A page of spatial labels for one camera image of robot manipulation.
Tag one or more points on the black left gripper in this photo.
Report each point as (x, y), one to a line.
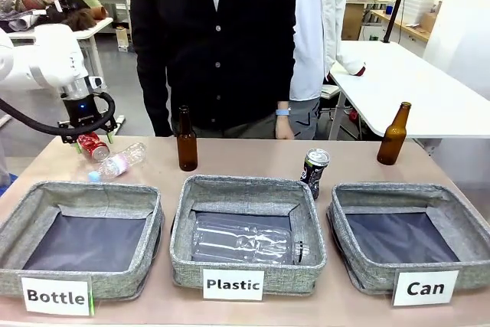
(82, 110)

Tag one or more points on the crushed red soda can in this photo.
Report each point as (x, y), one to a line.
(92, 146)

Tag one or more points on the pink label plastic bottle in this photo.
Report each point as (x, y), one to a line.
(122, 160)

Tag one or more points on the brown glass beer bottle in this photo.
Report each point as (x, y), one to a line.
(392, 139)
(187, 147)

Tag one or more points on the black soda can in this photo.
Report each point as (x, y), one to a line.
(314, 174)

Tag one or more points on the person left forearm black sleeve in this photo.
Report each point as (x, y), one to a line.
(286, 82)

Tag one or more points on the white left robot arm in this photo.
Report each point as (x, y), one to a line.
(46, 55)

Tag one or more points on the person right forearm black sleeve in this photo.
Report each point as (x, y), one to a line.
(153, 97)

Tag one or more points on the grey fabric basket Bottle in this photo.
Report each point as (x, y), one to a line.
(27, 265)

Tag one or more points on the grey fabric basket Plastic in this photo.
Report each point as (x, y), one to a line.
(245, 197)

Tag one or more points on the white Can label card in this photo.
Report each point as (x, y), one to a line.
(425, 288)

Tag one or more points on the grey fabric basket Can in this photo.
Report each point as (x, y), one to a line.
(471, 242)

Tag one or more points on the person left hand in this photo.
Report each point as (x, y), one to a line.
(285, 128)

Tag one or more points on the person torso black cardigan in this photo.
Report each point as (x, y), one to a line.
(214, 55)

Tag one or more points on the white Bottle label card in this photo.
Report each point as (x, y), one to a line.
(57, 296)

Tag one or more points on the clear crushed plastic bottle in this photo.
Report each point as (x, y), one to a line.
(245, 242)

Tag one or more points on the light blue wristband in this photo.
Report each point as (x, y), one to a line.
(283, 112)

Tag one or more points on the white Plastic label card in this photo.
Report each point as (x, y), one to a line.
(233, 285)

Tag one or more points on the person in white coat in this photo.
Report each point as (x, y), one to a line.
(317, 28)

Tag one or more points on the white side table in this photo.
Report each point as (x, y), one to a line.
(413, 86)

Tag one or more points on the black tripod stand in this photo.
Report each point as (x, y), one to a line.
(396, 1)

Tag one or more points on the wooden workbench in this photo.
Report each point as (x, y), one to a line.
(406, 24)

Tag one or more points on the stack of white plastic bins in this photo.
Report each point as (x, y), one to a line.
(419, 3)

